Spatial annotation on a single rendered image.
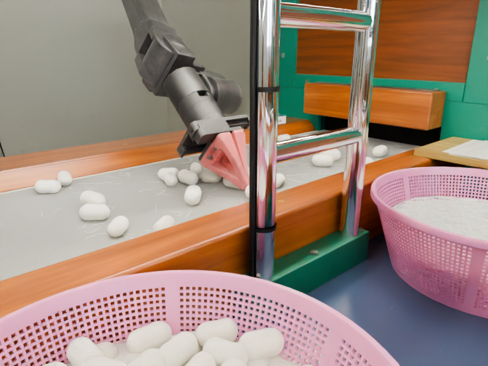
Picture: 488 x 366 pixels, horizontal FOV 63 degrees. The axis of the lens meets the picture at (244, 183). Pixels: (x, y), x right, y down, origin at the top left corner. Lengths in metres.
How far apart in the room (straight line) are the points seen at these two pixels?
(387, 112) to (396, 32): 0.17
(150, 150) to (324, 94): 0.41
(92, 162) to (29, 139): 1.95
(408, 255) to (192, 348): 0.27
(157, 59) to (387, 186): 0.38
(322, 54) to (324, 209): 0.60
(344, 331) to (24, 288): 0.23
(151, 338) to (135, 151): 0.48
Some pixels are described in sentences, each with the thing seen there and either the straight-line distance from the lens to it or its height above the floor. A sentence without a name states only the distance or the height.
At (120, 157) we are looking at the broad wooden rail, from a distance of 0.72.
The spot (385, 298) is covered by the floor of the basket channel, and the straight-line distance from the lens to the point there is 0.48.
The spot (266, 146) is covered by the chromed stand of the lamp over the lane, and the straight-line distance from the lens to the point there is 0.36.
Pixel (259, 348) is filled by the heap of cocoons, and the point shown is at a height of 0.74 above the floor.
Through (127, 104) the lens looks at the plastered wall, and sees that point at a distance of 2.88.
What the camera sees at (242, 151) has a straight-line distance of 0.55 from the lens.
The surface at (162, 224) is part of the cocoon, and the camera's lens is 0.44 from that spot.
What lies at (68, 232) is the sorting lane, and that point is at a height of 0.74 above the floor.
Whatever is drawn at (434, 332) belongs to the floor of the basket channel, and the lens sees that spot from 0.45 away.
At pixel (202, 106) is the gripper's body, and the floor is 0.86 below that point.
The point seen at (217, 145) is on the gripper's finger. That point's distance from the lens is 0.55.
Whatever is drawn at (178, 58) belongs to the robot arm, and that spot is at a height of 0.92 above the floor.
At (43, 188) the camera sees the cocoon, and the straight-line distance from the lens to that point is 0.62.
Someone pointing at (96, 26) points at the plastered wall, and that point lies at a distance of 2.79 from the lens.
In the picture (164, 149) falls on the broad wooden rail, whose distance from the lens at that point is 0.76.
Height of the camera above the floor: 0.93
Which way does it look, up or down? 18 degrees down
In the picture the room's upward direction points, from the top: straight up
